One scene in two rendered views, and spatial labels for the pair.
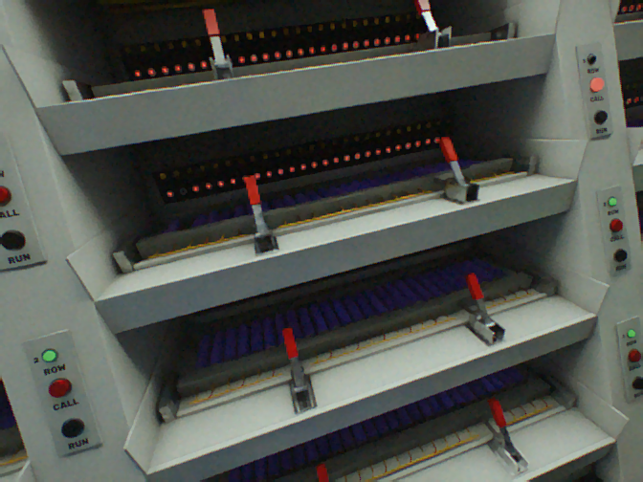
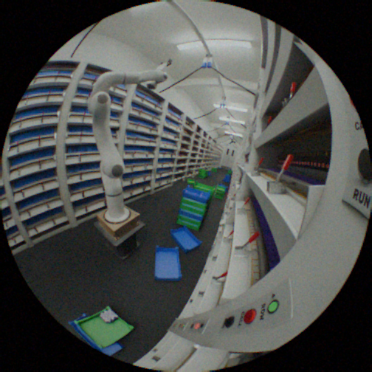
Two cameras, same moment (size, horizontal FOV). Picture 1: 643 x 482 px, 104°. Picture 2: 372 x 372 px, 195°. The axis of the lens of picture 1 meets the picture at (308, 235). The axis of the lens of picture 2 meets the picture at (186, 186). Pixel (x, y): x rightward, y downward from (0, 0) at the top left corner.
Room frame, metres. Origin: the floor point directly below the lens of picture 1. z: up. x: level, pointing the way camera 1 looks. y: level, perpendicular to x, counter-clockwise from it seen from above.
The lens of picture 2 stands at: (0.27, -0.47, 0.91)
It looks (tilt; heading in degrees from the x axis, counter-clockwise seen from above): 19 degrees down; 120
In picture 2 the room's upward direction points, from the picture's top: 12 degrees clockwise
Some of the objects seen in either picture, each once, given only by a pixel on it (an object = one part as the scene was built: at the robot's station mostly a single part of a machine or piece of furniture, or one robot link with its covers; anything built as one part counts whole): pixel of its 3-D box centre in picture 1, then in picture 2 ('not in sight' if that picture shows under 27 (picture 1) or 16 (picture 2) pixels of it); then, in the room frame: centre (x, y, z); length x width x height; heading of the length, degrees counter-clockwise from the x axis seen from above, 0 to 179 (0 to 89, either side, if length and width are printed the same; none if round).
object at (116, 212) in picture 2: not in sight; (115, 204); (-0.42, -0.22, 0.47); 0.19 x 0.19 x 0.18
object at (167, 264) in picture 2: not in sight; (167, 262); (0.00, -0.04, 0.04); 0.30 x 0.20 x 0.08; 133
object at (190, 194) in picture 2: not in sight; (196, 193); (-0.20, 0.62, 0.44); 0.30 x 0.20 x 0.08; 17
